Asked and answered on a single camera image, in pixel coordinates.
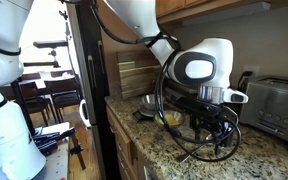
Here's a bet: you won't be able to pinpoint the stainless steel toaster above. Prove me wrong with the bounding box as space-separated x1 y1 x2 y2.
240 76 288 141

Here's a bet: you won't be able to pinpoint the black kitchen scale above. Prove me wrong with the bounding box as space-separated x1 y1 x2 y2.
133 105 157 122

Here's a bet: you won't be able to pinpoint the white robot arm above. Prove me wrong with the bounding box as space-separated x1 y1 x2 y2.
104 0 248 149

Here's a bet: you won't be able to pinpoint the white wall outlet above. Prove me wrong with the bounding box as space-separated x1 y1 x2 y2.
243 65 260 77

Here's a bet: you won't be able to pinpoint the steel bowl with yellow grains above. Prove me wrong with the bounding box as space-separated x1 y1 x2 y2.
154 110 184 127

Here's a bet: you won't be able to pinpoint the black toaster power cord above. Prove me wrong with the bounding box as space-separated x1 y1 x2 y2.
237 70 254 92

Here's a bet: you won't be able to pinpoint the black refrigerator side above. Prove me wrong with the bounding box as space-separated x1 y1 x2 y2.
67 0 121 180

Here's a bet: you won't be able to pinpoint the wooden cutting board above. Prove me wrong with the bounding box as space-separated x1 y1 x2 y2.
117 50 160 98

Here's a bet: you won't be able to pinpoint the wooden upper cabinet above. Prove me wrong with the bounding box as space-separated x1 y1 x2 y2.
155 0 288 25

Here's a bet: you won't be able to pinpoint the silver metal spoon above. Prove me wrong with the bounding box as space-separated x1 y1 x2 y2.
175 134 213 163

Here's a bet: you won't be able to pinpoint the wooden lower cabinet drawers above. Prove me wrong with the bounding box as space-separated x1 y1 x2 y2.
106 106 157 180

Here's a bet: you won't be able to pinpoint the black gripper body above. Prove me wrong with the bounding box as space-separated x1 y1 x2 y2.
175 97 228 137

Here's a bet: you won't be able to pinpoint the black clamp tools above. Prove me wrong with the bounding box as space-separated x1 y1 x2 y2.
33 127 86 170

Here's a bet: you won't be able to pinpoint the empty steel bowl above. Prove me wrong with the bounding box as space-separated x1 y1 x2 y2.
142 94 156 110

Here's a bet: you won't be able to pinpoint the dark wooden dining chair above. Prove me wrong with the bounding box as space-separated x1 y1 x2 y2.
45 78 81 123

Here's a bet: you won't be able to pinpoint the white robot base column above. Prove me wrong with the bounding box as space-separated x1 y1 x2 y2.
0 0 46 180

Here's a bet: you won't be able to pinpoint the dark wooden dining table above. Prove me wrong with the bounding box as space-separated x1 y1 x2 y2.
19 70 75 89

